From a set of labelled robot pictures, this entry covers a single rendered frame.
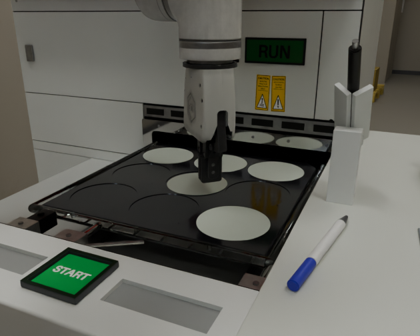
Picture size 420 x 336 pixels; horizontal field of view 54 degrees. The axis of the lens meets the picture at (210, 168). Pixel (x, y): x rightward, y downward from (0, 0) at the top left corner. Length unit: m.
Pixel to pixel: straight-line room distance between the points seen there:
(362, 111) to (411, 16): 9.18
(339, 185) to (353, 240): 0.08
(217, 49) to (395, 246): 0.31
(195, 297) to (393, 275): 0.16
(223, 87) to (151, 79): 0.42
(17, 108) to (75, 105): 1.72
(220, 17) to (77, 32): 0.57
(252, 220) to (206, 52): 0.23
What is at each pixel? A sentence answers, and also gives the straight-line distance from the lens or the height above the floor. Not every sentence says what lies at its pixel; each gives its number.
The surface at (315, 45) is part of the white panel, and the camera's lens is 0.81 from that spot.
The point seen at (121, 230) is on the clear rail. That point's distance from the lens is 0.57.
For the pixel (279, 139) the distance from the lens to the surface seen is 0.85.
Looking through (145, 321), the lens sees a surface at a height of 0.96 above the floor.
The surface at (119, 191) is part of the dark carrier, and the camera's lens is 0.69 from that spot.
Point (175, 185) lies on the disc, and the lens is 0.69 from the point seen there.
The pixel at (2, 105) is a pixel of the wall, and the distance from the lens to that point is 2.74.
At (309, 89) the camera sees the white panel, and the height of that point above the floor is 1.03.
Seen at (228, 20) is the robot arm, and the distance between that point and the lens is 0.55.
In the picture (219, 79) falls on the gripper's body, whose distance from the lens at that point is 0.55.
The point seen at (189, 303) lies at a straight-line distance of 0.34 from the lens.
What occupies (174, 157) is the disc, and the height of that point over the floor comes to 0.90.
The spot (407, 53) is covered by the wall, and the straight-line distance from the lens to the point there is 9.67.
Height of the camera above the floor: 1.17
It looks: 20 degrees down
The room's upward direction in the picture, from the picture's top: straight up
